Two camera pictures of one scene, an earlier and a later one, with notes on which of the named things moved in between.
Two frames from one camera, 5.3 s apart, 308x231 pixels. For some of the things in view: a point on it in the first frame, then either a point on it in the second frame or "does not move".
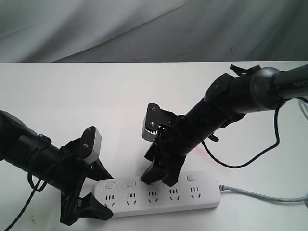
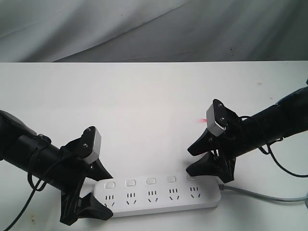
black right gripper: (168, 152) to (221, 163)
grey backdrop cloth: (153, 31) does not move
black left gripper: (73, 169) does not move
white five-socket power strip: (129, 196) does not move
